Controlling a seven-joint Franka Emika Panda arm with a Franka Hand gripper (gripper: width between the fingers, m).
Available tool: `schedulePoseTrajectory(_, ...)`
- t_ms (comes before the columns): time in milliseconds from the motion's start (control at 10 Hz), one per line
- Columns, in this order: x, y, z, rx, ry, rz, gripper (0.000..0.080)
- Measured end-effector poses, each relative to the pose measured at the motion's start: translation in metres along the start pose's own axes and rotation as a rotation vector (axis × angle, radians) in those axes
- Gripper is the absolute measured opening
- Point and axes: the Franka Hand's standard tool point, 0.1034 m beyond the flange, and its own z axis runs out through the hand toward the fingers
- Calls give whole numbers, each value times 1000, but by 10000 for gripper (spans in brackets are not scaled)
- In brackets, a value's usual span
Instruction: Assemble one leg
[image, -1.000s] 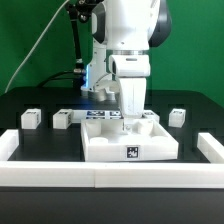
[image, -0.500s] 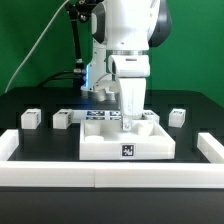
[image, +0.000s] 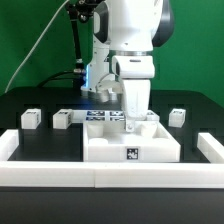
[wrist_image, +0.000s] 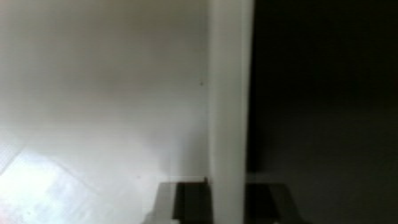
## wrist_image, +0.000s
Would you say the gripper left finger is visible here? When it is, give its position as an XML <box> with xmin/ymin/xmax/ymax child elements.
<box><xmin>142</xmin><ymin>182</ymin><xmax>208</xmax><ymax>224</ymax></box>

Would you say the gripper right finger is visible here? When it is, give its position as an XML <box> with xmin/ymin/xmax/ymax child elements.
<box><xmin>247</xmin><ymin>183</ymin><xmax>309</xmax><ymax>224</ymax></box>

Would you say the white square tabletop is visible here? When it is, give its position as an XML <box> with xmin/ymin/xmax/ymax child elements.
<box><xmin>0</xmin><ymin>0</ymin><xmax>254</xmax><ymax>224</ymax></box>

